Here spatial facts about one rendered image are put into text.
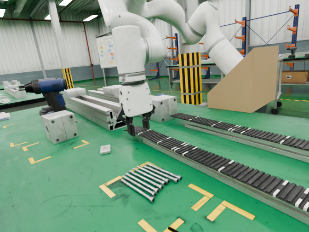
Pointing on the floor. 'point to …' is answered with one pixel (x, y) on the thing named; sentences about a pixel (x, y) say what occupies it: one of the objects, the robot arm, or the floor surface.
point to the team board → (106, 53)
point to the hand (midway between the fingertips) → (139, 127)
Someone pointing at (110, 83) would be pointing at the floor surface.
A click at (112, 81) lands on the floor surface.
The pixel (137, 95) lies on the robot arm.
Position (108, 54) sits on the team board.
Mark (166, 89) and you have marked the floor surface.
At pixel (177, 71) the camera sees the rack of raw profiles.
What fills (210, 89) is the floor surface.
